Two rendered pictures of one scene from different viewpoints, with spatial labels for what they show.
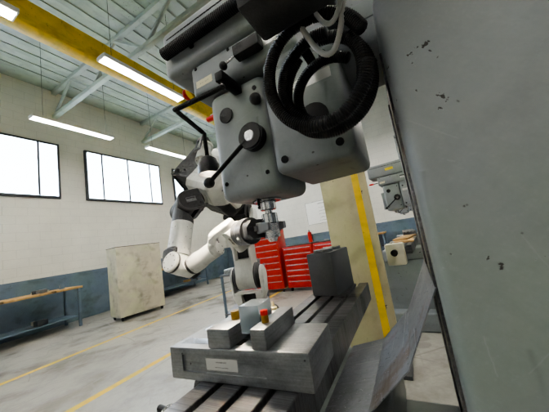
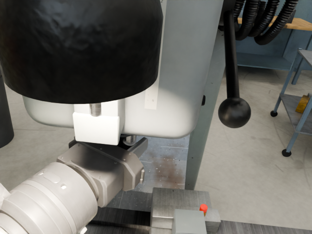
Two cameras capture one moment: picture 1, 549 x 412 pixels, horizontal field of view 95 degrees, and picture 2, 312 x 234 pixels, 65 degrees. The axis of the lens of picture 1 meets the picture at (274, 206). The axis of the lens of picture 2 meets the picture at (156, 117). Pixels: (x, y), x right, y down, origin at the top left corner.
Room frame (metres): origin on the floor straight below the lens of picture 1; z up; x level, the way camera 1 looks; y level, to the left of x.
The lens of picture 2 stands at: (0.82, 0.31, 1.49)
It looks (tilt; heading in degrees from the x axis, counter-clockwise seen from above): 33 degrees down; 244
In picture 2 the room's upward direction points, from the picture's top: 6 degrees clockwise
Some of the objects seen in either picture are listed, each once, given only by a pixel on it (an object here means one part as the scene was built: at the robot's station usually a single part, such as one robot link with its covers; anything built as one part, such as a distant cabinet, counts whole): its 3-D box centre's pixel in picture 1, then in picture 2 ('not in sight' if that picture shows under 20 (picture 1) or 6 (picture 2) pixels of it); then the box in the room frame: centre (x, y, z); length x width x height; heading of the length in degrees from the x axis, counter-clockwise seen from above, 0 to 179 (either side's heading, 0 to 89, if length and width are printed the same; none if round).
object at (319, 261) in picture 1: (330, 268); not in sight; (1.24, -0.22, 1.01); 0.22 x 0.12 x 0.20; 146
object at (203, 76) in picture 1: (260, 79); not in sight; (0.71, -0.02, 1.68); 0.34 x 0.24 x 0.10; 63
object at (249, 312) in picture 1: (256, 315); (187, 230); (0.61, 0.08, 1.03); 0.06 x 0.05 x 0.06; 155
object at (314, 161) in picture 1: (319, 126); not in sight; (0.64, -0.15, 1.47); 0.24 x 0.19 x 0.26; 153
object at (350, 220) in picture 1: (352, 231); not in sight; (2.35, -0.67, 1.15); 0.52 x 0.40 x 2.30; 63
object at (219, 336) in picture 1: (238, 325); not in sight; (0.63, 0.13, 1.00); 0.15 x 0.06 x 0.04; 155
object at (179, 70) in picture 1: (246, 46); not in sight; (0.73, 0.01, 1.81); 0.47 x 0.26 x 0.16; 63
